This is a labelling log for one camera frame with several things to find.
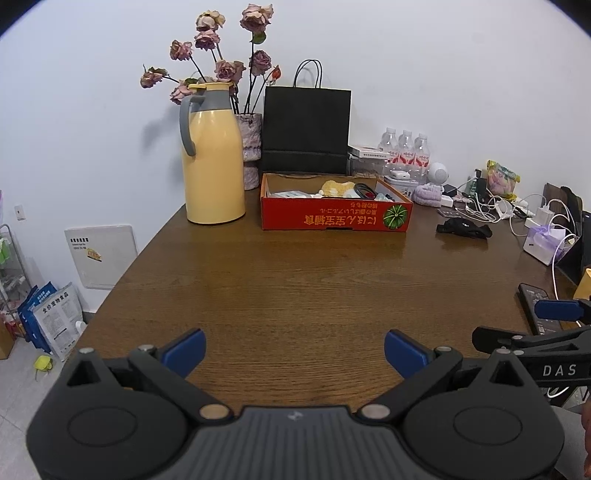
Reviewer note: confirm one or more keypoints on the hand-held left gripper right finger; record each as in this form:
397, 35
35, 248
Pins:
404, 350

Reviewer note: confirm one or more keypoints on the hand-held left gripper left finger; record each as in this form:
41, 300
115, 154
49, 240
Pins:
187, 346

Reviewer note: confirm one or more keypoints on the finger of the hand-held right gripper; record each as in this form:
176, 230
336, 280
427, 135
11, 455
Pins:
496, 338
558, 309

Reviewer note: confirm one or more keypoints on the red cardboard box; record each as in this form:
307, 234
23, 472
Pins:
323, 217

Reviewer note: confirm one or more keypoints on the dark hair band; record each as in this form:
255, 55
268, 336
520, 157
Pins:
364, 189

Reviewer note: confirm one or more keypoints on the yellow plush toy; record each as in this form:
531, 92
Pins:
337, 188

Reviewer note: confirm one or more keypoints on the white plastic packet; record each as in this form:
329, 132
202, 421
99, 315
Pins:
291, 194

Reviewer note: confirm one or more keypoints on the black stand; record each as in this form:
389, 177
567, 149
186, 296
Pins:
577, 258

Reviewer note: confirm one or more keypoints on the white box with purple ribbon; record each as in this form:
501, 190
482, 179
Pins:
547, 245

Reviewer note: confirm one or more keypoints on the white power adapter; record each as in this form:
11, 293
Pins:
547, 216

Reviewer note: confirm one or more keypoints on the small white cup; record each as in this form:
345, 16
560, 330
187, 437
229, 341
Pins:
80, 326

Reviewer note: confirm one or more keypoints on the dark brown pouch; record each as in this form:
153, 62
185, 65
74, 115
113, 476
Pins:
554, 194

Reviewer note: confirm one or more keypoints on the white pet food bag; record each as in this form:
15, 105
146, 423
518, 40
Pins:
57, 323

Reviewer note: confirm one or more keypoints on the yellow green snack bag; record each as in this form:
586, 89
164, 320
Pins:
502, 177

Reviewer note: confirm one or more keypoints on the yellow green floor item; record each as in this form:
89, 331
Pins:
43, 363

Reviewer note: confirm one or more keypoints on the small white charger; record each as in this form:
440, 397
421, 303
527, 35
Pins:
447, 201

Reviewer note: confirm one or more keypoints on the black green device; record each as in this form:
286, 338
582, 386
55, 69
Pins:
476, 187

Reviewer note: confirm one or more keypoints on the small black adapter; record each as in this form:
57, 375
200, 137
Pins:
449, 189

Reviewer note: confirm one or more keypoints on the purple fluffy scrunchie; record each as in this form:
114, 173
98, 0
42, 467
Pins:
427, 194

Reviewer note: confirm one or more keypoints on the blue pet food bag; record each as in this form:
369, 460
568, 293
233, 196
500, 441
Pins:
30, 314

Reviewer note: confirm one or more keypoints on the silver metal tin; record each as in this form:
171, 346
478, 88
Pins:
407, 187

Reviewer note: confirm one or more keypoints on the white earbud case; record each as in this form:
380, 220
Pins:
398, 175

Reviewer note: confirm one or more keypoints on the brown cardboard box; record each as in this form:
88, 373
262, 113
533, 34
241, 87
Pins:
5, 341

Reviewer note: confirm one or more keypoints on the yellow thermos jug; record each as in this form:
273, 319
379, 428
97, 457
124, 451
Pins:
212, 161

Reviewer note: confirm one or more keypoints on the clear plastic container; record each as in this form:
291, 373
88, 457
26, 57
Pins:
364, 167

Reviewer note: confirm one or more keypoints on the metal storage rack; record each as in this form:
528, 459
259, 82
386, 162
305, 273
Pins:
9, 277

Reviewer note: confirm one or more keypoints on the flat white red box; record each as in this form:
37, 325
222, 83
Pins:
368, 151

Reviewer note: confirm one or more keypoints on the pink marbled vase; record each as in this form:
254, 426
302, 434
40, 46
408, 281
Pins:
250, 143

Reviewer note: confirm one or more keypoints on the black paper bag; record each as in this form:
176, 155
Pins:
304, 124

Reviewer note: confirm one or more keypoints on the dried pink roses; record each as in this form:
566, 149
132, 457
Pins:
221, 69

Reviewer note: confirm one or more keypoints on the white wall access panel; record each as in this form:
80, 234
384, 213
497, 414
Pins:
100, 256

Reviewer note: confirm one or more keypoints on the white wall outlet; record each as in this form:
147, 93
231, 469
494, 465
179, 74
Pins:
19, 212

